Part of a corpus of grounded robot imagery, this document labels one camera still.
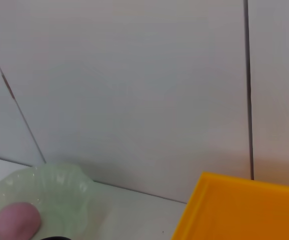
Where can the pink peach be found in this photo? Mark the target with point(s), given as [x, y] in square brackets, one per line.
[17, 222]

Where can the green glass fruit plate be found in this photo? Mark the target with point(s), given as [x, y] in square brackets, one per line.
[59, 190]

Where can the black mesh pen holder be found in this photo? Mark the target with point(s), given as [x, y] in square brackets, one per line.
[55, 238]

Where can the yellow plastic bin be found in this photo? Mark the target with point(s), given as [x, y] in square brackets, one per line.
[247, 212]

